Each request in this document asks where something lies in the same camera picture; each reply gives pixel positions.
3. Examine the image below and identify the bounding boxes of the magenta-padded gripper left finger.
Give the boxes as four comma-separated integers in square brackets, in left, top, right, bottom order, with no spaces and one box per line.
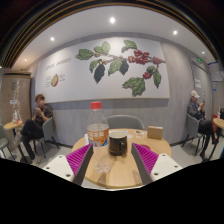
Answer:
[42,143,95,187]

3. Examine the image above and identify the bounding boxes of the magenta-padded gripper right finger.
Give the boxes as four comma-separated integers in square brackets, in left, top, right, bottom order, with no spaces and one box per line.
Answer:
[130,142,184,186]

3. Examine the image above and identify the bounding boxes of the clear red-capped drink bottle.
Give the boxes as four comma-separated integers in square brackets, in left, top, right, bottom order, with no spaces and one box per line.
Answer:
[85,101,110,148]

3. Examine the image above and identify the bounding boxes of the brown cardboard box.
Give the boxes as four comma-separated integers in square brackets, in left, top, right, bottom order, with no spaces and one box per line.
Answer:
[146,125,164,141]

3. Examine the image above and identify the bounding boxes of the grey upholstered chair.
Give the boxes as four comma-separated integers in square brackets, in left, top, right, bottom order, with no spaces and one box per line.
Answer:
[181,113,206,148]
[0,123,16,160]
[32,116,60,159]
[105,114,146,131]

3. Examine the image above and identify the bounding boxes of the person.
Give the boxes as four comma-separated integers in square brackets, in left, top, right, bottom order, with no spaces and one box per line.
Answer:
[186,89,220,160]
[13,93,54,165]

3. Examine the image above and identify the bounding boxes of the dark mug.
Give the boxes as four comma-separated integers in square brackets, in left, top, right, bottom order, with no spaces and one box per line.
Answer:
[108,130,129,157]

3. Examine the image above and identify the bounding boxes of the small round wooden table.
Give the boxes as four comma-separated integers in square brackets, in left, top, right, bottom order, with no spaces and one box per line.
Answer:
[208,117,224,161]
[3,120,29,164]

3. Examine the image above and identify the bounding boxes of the small clear bottle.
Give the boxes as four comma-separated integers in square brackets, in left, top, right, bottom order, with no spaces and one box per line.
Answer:
[12,109,19,125]

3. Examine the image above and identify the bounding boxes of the recessed ceiling lights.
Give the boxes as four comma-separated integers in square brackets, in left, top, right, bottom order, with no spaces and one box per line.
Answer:
[48,16,179,43]

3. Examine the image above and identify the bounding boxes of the coffee plant wall mural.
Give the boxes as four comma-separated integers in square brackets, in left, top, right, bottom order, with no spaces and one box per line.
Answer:
[34,36,170,104]

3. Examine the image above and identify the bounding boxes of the wall notice board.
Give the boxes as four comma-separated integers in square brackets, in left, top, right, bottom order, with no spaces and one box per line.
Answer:
[208,62,224,83]

